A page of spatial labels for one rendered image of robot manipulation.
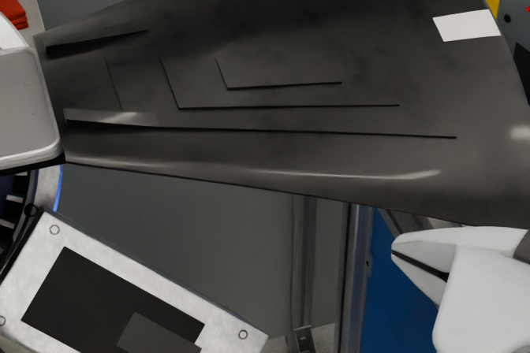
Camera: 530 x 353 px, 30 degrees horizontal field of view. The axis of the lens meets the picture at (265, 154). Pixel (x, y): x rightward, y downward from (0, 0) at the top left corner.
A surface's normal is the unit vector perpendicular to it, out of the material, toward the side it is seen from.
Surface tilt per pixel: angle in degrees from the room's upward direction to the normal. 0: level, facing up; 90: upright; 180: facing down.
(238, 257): 90
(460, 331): 7
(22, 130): 0
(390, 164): 21
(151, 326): 50
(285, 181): 30
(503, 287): 7
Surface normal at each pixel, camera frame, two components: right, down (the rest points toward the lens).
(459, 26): 0.11, -0.54
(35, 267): 0.23, -0.02
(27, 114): 0.00, -0.76
